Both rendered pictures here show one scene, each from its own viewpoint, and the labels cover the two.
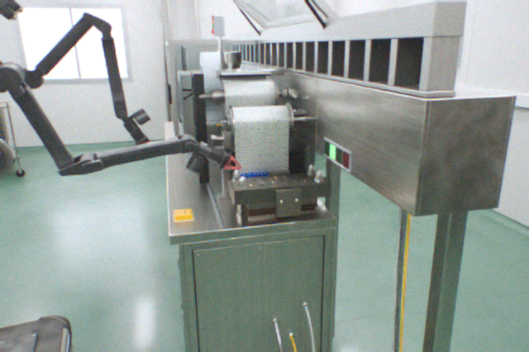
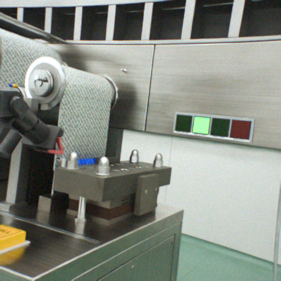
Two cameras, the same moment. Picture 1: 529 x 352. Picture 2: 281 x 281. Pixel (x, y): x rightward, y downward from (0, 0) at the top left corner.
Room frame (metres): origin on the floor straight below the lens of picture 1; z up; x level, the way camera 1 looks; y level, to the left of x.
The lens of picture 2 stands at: (0.91, 0.70, 1.18)
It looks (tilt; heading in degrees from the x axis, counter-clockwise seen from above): 3 degrees down; 313
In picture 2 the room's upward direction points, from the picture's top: 7 degrees clockwise
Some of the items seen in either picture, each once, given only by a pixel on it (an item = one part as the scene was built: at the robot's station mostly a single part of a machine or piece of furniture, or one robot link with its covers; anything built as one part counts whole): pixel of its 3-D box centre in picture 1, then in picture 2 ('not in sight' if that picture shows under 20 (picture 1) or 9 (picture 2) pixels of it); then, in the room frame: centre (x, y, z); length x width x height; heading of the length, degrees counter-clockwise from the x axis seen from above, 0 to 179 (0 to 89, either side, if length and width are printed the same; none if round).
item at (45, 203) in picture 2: not in sight; (78, 196); (1.77, 0.02, 0.92); 0.28 x 0.04 x 0.04; 103
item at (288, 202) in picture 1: (288, 202); (147, 193); (1.57, -0.08, 0.96); 0.10 x 0.03 x 0.11; 103
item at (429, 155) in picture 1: (288, 93); (12, 80); (2.53, -0.13, 1.29); 3.10 x 0.28 x 0.30; 13
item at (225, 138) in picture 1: (222, 165); (17, 151); (1.82, 0.20, 1.05); 0.06 x 0.05 x 0.31; 103
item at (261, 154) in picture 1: (262, 156); (84, 138); (1.77, 0.02, 1.10); 0.23 x 0.01 x 0.18; 103
